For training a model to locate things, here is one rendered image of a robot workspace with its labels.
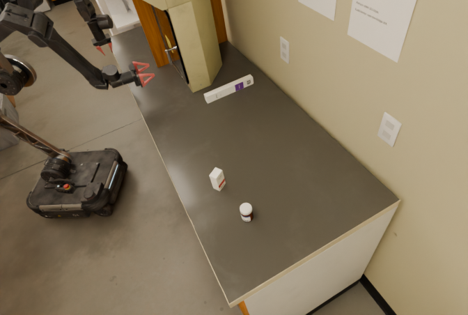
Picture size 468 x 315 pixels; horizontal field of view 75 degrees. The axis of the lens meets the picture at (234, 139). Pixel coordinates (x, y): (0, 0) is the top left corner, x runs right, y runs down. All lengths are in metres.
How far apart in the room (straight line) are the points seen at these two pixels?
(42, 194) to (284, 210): 1.95
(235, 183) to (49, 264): 1.71
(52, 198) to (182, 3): 1.72
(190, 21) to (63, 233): 1.86
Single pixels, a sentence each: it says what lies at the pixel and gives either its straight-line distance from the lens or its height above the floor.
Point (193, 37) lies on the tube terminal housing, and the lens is 1.56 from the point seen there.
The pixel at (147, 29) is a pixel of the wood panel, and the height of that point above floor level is 1.19.
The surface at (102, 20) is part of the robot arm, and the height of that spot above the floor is 1.30.
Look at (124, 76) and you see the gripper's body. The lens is 1.58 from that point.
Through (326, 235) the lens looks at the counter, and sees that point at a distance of 1.14.
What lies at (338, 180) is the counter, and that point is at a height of 0.94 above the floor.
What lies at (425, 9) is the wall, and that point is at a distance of 0.94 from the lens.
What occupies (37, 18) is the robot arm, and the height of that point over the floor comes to 1.55.
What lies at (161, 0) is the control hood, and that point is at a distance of 1.45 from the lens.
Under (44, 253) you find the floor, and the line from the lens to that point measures 2.70.
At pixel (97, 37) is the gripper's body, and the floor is 1.21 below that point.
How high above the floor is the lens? 1.97
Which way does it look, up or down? 47 degrees down
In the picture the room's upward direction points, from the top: 11 degrees counter-clockwise
